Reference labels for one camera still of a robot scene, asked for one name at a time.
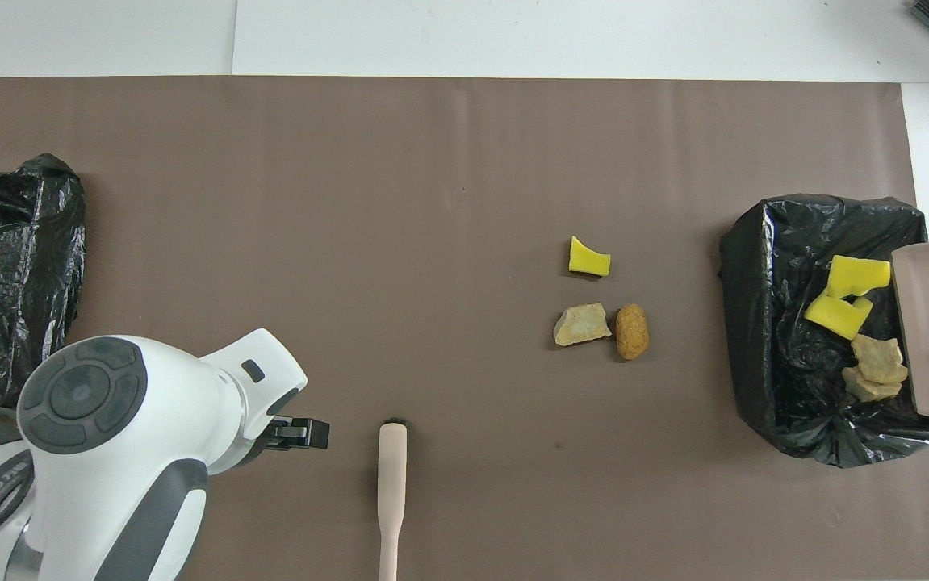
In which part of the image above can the curved yellow sponge piece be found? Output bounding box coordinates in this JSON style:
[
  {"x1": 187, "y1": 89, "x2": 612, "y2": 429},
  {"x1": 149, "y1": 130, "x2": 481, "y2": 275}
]
[{"x1": 568, "y1": 236, "x2": 612, "y2": 278}]

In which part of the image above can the wedge yellow sponge piece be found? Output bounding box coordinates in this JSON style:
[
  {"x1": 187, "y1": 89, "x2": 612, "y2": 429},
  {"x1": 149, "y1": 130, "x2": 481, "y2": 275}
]
[{"x1": 826, "y1": 255, "x2": 891, "y2": 299}]

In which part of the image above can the beige green stone chunk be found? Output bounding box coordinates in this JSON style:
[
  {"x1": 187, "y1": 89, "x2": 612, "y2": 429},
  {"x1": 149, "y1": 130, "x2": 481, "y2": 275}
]
[
  {"x1": 842, "y1": 367, "x2": 901, "y2": 403},
  {"x1": 553, "y1": 303, "x2": 613, "y2": 348}
]

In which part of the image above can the brown potato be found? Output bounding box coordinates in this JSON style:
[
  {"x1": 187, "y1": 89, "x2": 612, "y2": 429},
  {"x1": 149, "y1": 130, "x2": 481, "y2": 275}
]
[{"x1": 615, "y1": 303, "x2": 650, "y2": 361}]

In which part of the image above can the open black bag lined bin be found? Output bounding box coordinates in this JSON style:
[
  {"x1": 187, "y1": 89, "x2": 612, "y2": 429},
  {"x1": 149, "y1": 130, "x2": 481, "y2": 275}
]
[{"x1": 718, "y1": 194, "x2": 929, "y2": 469}]

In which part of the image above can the brown paper table mat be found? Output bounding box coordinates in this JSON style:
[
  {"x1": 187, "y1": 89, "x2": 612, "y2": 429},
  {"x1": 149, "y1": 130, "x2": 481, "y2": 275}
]
[{"x1": 0, "y1": 77, "x2": 929, "y2": 581}]

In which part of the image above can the notched yellow sponge piece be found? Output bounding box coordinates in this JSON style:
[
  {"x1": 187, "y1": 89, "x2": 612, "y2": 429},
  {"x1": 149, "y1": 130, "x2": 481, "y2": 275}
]
[{"x1": 805, "y1": 295, "x2": 874, "y2": 341}]

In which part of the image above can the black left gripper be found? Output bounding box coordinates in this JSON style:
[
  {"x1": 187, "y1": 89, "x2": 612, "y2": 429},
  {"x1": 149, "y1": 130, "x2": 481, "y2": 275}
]
[{"x1": 258, "y1": 413, "x2": 330, "y2": 453}]

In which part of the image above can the pink brush with black bristles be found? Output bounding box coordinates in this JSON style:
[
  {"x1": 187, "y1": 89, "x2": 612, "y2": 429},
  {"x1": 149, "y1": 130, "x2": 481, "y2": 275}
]
[{"x1": 378, "y1": 416, "x2": 409, "y2": 581}]

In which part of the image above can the black bag wrapped box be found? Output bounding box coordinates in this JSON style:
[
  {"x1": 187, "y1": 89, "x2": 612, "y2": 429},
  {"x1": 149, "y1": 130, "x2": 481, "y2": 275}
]
[{"x1": 0, "y1": 153, "x2": 87, "y2": 408}]

